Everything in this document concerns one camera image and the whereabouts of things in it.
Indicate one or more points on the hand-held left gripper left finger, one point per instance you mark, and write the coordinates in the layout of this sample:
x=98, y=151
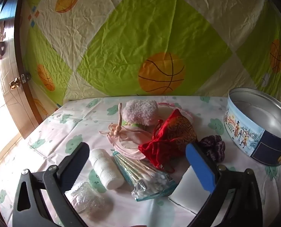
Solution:
x=76, y=160

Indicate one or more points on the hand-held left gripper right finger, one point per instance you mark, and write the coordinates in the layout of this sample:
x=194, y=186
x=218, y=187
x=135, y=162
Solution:
x=199, y=167

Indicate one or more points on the purple scrunchie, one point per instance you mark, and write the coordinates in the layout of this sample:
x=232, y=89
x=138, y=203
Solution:
x=213, y=146

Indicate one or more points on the round printed cookie tin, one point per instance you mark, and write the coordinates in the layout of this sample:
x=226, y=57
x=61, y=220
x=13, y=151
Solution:
x=249, y=137

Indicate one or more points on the green tissue pack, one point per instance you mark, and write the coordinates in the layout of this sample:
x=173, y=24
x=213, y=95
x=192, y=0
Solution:
x=127, y=123

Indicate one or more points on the white cloth with pink edge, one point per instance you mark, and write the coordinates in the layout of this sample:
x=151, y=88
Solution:
x=166, y=108

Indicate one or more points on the pink fluffy scrunchie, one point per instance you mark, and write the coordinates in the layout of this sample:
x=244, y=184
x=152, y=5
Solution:
x=140, y=111

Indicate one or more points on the white bandage roll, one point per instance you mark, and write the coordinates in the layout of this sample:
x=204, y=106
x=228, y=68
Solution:
x=102, y=167

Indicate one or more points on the white foam block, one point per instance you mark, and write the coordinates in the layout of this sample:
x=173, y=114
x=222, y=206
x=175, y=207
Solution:
x=190, y=194

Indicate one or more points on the cloud print tablecloth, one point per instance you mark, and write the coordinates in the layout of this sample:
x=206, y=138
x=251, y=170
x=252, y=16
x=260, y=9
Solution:
x=60, y=132

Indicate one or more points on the clear plastic wrapped bundle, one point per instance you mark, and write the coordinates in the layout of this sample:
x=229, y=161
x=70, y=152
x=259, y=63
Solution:
x=86, y=196

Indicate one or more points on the pack of cotton swabs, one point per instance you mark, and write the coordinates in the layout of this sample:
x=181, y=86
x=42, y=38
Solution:
x=150, y=182

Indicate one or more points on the wooden door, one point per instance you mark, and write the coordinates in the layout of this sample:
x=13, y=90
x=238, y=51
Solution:
x=10, y=113

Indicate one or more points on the metal door latch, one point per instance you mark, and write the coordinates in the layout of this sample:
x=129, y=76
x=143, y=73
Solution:
x=25, y=78

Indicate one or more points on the dark carved door ornament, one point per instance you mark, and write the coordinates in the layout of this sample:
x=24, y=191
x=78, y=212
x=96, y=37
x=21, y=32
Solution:
x=0, y=43

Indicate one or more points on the green cream basketball print sheet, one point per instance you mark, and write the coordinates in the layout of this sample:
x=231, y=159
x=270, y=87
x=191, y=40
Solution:
x=154, y=28

